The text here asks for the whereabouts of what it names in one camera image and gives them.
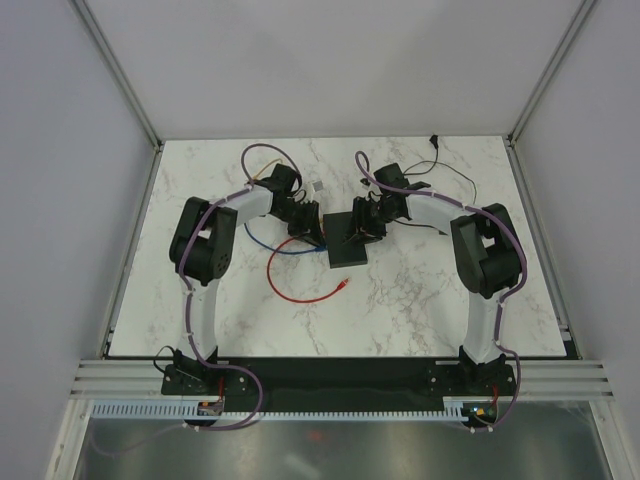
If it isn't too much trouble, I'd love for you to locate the black power cord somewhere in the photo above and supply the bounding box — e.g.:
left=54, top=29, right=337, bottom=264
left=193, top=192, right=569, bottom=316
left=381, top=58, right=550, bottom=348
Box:
left=399, top=133, right=479, bottom=236

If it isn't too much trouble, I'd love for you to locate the left aluminium corner post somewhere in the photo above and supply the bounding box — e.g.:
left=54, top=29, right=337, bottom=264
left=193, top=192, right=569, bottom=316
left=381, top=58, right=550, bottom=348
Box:
left=69, top=0, right=166, bottom=151

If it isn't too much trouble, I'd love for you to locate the aluminium corner post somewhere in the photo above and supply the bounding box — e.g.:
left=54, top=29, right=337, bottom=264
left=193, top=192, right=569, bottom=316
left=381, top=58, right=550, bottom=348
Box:
left=69, top=0, right=166, bottom=151
left=504, top=0, right=601, bottom=149

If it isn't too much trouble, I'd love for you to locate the black network switch box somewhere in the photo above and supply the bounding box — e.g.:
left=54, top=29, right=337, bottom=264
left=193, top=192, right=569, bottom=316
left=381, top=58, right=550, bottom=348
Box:
left=323, top=212, right=368, bottom=269

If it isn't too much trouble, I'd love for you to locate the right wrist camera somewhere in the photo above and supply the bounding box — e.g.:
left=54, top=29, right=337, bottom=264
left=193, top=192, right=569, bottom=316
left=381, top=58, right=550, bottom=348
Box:
left=374, top=163, right=431, bottom=191

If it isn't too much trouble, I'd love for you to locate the blue ethernet cable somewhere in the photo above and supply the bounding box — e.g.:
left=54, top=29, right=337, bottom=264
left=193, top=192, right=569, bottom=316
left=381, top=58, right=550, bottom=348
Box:
left=243, top=222, right=329, bottom=256

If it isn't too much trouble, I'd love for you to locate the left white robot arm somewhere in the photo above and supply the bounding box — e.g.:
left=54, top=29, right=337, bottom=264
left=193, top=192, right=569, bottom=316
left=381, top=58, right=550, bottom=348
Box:
left=161, top=185, right=325, bottom=396

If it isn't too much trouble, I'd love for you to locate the white slotted cable duct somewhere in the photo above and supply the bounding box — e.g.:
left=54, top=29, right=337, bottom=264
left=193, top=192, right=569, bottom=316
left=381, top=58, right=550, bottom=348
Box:
left=90, top=397, right=495, bottom=422

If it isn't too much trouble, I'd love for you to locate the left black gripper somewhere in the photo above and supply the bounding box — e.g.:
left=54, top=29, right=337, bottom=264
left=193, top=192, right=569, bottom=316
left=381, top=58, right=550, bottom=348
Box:
left=271, top=201, right=324, bottom=250

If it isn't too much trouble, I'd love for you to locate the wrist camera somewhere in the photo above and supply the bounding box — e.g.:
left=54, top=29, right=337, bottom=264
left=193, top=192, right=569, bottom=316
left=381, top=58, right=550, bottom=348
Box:
left=269, top=163, right=301, bottom=194
left=374, top=163, right=431, bottom=191

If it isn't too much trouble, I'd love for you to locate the aluminium frame rail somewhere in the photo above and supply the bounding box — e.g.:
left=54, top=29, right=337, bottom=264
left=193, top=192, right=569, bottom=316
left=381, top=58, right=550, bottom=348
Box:
left=70, top=359, right=613, bottom=401

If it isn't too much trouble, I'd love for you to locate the right aluminium corner post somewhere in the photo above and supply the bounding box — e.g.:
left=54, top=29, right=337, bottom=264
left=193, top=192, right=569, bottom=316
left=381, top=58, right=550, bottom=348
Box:
left=504, top=0, right=601, bottom=149

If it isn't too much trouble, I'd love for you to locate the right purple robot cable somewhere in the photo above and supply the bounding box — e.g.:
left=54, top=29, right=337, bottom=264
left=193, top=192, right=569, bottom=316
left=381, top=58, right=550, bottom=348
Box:
left=353, top=149, right=530, bottom=435

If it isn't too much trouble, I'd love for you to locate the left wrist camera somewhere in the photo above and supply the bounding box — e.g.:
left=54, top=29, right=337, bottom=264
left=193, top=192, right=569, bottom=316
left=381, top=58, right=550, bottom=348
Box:
left=269, top=163, right=301, bottom=194

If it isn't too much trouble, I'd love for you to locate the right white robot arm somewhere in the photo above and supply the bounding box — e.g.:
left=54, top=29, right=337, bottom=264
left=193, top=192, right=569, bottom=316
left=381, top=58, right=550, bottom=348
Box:
left=345, top=190, right=527, bottom=394

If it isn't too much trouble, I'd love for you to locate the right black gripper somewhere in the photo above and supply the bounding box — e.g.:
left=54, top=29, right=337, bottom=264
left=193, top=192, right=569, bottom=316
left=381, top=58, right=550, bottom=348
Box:
left=343, top=197, right=399, bottom=248

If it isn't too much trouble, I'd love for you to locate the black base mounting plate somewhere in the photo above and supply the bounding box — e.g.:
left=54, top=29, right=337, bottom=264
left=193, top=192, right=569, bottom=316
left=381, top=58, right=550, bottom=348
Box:
left=177, top=357, right=516, bottom=412

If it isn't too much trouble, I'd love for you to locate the red ethernet cable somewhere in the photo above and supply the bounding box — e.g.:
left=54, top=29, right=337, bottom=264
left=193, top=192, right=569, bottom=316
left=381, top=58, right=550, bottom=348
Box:
left=266, top=234, right=352, bottom=304

